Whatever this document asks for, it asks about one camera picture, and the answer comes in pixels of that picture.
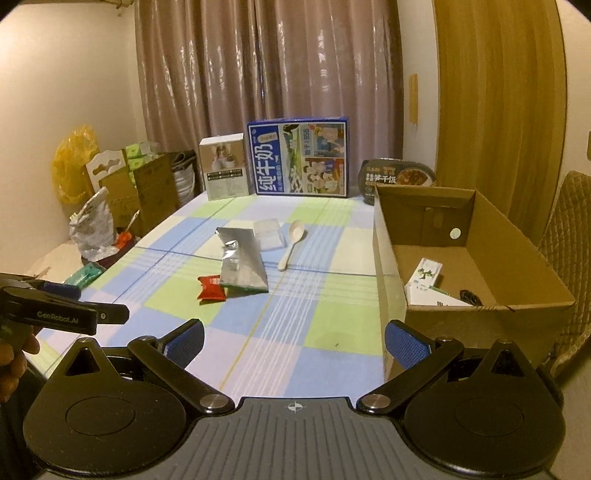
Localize wooden door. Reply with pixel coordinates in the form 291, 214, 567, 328
434, 1, 567, 243

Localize brown quilted chair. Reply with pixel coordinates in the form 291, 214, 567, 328
539, 171, 590, 377

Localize silver foil pouch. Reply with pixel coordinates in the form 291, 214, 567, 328
216, 227, 269, 293

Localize brown curtain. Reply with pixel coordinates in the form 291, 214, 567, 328
134, 1, 404, 175

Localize black instant rice bowl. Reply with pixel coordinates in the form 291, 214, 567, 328
358, 158, 437, 205

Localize brown cardboard box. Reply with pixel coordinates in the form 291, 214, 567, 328
373, 186, 575, 365

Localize white product box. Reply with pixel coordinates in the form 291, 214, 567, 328
199, 133, 250, 201

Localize blue milk carton box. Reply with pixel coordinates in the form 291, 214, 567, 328
246, 117, 349, 198

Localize person's left hand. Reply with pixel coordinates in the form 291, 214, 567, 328
0, 325, 40, 403

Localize yellow plastic bag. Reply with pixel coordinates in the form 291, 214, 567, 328
51, 125, 99, 205

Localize green white medicine box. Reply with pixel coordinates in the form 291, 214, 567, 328
405, 284, 469, 307

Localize white plastic spoon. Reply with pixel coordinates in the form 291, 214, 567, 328
277, 220, 305, 271

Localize crumpled silver plastic bag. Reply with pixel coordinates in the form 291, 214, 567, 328
69, 187, 118, 262

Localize clear plastic container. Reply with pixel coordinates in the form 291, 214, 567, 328
253, 218, 284, 251

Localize long white green box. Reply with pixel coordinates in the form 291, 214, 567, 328
405, 258, 443, 289

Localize checkered tablecloth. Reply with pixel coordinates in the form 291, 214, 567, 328
27, 191, 389, 407

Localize stacked cardboard boxes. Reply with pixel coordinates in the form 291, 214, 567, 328
86, 141, 199, 237

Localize red snack packet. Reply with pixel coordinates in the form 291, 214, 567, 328
197, 275, 226, 302

